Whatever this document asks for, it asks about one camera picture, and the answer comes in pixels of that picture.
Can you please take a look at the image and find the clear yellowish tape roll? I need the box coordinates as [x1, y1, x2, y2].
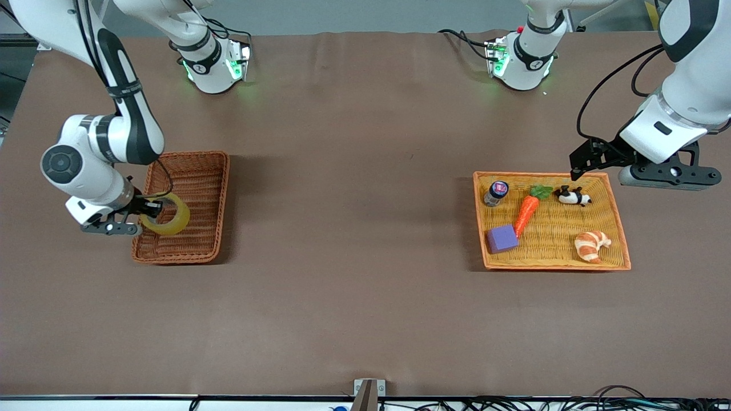
[139, 192, 191, 236]

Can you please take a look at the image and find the brown wicker basket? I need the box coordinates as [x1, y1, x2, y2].
[131, 151, 231, 265]

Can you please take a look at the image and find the orange wicker basket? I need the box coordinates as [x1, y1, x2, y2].
[473, 171, 632, 271]

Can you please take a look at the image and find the black white panda toy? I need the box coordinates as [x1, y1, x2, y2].
[553, 185, 592, 207]

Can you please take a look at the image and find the orange toy carrot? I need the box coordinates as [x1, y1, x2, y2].
[513, 184, 554, 239]

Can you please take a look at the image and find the toy croissant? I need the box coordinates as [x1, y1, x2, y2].
[574, 230, 612, 264]

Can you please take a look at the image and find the small dark-lidded jar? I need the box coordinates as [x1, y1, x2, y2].
[484, 180, 510, 207]

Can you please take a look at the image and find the purple cube block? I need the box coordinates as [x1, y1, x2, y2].
[486, 224, 520, 255]

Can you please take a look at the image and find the brown table mat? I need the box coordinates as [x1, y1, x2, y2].
[0, 30, 731, 398]

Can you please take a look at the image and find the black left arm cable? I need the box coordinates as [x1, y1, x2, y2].
[575, 45, 666, 141]

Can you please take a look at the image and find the black left base cable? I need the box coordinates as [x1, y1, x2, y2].
[438, 29, 493, 61]

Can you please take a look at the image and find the black base cable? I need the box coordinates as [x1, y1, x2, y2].
[438, 29, 493, 61]
[178, 0, 254, 51]

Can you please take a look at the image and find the black right base cable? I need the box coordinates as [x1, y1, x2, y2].
[178, 0, 254, 51]

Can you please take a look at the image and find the black cable bundle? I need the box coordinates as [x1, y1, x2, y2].
[188, 385, 731, 411]

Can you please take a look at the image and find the metal table edge bracket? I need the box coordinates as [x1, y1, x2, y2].
[350, 378, 387, 411]

